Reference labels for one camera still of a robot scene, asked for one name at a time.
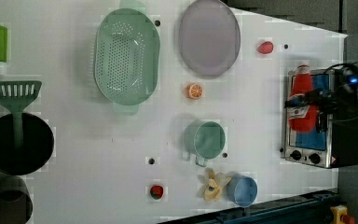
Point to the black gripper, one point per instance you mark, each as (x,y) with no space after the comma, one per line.
(326,103)

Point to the red plush ketchup bottle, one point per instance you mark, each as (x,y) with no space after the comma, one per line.
(301,114)

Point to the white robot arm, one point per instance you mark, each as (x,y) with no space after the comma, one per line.
(349,83)

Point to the grey oval plate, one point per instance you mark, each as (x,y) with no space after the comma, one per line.
(209,37)

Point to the black toaster oven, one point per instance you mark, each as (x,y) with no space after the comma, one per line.
(338,146)

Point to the red plush strawberry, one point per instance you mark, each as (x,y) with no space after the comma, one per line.
(265,48)

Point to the green metal mug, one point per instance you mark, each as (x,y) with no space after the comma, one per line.
(205,140)

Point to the blue cup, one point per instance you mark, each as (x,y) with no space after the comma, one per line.
(242,190)

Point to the orange slice toy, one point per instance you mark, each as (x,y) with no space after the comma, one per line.
(194,91)

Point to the yellow peeled banana toy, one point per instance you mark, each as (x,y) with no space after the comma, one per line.
(212,185)

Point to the small red tomato toy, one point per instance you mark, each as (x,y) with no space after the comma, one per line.
(156,192)

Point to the green plastic colander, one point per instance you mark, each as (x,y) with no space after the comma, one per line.
(127,47)

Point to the large black cylinder holder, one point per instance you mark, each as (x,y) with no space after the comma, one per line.
(27,150)

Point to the green spatula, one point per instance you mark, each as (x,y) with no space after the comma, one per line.
(15,96)

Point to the small dark cylinder cup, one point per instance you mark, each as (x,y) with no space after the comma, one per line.
(16,206)

